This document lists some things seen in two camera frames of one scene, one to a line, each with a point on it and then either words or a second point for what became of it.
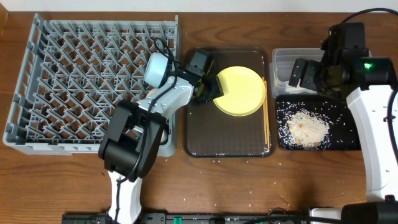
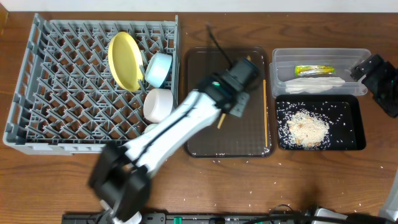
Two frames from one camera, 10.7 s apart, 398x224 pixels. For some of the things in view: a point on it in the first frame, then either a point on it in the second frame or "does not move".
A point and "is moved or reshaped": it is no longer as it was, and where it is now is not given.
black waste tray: [314, 122] does not move
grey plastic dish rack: [73, 75] does not move
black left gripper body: [204, 83] → [239, 104]
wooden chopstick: [265, 114] → [223, 115]
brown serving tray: [210, 132] does not move
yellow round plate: [244, 91] is moved or reshaped
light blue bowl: [155, 68] does not move
